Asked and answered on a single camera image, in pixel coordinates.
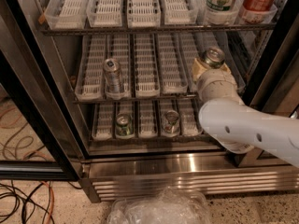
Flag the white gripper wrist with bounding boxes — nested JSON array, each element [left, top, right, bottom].
[[192, 57, 244, 105]]

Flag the green can shelf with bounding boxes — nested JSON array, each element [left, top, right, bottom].
[[202, 47, 225, 68]]

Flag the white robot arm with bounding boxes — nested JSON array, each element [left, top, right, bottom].
[[192, 58, 299, 167]]

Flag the green can bottom right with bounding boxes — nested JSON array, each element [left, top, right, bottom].
[[162, 110, 179, 134]]

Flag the green can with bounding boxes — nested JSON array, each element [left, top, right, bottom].
[[116, 113, 134, 136], [162, 110, 179, 134]]

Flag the stainless steel fridge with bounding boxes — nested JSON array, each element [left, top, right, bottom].
[[38, 0, 299, 203]]

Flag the silver blue can middle shelf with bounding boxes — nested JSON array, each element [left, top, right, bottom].
[[103, 58, 124, 93]]

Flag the green can bottom left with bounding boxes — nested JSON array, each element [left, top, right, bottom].
[[116, 113, 134, 136]]

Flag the open fridge glass door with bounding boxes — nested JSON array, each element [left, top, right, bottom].
[[1, 0, 86, 181]]

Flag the clear plastic bag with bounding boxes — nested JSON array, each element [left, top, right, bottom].
[[107, 187, 212, 224]]

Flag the middle wire shelf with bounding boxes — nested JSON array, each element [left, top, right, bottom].
[[73, 92, 199, 105]]

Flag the wire shelf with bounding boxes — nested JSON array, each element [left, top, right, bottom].
[[73, 92, 199, 105], [90, 133, 217, 144], [39, 23, 276, 36]]

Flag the bottom wire shelf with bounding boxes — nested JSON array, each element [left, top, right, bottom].
[[90, 133, 217, 144]]

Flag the top wire shelf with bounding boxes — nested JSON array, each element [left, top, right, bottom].
[[39, 23, 276, 36]]

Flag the orange cable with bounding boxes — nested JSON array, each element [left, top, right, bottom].
[[40, 180, 56, 224]]

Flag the black cables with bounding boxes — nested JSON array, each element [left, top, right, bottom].
[[0, 180, 55, 224]]

